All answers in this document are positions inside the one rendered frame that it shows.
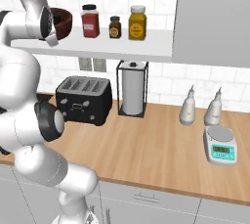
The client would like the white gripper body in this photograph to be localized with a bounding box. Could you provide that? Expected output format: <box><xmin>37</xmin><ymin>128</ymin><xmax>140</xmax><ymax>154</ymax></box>
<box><xmin>44</xmin><ymin>31</ymin><xmax>61</xmax><ymax>48</ymax></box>

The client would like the brown bowl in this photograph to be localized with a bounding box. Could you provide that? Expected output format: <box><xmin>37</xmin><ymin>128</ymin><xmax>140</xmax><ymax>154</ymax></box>
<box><xmin>48</xmin><ymin>7</ymin><xmax>73</xmax><ymax>42</ymax></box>

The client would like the grey base cabinet door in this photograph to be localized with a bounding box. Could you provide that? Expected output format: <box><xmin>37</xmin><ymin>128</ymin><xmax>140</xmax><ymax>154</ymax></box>
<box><xmin>195</xmin><ymin>198</ymin><xmax>250</xmax><ymax>224</ymax></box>
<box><xmin>0</xmin><ymin>163</ymin><xmax>63</xmax><ymax>224</ymax></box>
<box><xmin>85</xmin><ymin>194</ymin><xmax>196</xmax><ymax>224</ymax></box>

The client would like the red spice jar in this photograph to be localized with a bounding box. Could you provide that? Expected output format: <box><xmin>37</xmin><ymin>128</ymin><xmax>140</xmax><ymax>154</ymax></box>
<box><xmin>80</xmin><ymin>3</ymin><xmax>101</xmax><ymax>39</ymax></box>

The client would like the black hob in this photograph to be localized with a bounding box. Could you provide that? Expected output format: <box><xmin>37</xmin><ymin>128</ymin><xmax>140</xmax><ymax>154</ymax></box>
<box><xmin>35</xmin><ymin>92</ymin><xmax>56</xmax><ymax>105</ymax></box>

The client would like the small dark spice jar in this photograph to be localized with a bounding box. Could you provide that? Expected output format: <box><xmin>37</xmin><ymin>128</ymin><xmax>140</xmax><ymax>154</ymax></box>
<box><xmin>108</xmin><ymin>15</ymin><xmax>123</xmax><ymax>40</ymax></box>

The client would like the black toaster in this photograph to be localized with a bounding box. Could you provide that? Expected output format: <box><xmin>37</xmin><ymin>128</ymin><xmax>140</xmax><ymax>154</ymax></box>
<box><xmin>55</xmin><ymin>74</ymin><xmax>113</xmax><ymax>127</ymax></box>

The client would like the yellow spice jar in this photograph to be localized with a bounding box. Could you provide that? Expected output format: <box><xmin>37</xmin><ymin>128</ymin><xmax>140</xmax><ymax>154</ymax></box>
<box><xmin>127</xmin><ymin>4</ymin><xmax>147</xmax><ymax>42</ymax></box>

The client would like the white paper towel roll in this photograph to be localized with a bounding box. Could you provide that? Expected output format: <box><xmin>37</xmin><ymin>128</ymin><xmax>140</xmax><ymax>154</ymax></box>
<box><xmin>121</xmin><ymin>61</ymin><xmax>146</xmax><ymax>116</ymax></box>

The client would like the white squeeze bottle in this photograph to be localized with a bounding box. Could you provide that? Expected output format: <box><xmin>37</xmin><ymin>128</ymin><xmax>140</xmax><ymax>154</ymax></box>
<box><xmin>179</xmin><ymin>84</ymin><xmax>197</xmax><ymax>127</ymax></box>
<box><xmin>203</xmin><ymin>86</ymin><xmax>224</xmax><ymax>127</ymax></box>

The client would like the white kitchen scale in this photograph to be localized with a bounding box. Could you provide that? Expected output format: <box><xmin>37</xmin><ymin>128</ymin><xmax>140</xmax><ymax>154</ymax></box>
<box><xmin>202</xmin><ymin>124</ymin><xmax>238</xmax><ymax>167</ymax></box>

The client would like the grey drawer front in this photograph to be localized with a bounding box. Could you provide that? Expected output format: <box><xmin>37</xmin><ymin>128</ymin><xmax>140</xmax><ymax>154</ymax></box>
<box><xmin>96</xmin><ymin>180</ymin><xmax>202</xmax><ymax>218</ymax></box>

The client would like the grey wall outlet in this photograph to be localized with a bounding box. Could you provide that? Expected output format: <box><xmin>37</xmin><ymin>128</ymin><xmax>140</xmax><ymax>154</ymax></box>
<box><xmin>77</xmin><ymin>57</ymin><xmax>93</xmax><ymax>72</ymax></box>
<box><xmin>92</xmin><ymin>57</ymin><xmax>108</xmax><ymax>73</ymax></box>

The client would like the white wall shelf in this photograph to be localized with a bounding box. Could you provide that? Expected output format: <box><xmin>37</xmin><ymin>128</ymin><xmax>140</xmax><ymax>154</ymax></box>
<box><xmin>10</xmin><ymin>26</ymin><xmax>174</xmax><ymax>64</ymax></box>

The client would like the black wire towel holder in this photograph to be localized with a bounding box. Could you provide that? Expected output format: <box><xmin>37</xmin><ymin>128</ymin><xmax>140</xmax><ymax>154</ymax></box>
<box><xmin>115</xmin><ymin>59</ymin><xmax>149</xmax><ymax>118</ymax></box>

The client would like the grey wall cabinet door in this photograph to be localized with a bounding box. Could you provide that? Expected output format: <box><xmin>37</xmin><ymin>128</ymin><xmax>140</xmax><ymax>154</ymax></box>
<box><xmin>171</xmin><ymin>0</ymin><xmax>250</xmax><ymax>69</ymax></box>

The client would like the silver drawer handle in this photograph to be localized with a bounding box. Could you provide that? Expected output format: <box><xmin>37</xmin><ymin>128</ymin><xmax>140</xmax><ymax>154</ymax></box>
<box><xmin>133</xmin><ymin>192</ymin><xmax>161</xmax><ymax>203</ymax></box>

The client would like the silver cabinet door handle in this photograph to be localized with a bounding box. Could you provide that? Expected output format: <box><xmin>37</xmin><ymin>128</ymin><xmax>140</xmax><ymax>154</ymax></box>
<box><xmin>104</xmin><ymin>207</ymin><xmax>112</xmax><ymax>224</ymax></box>

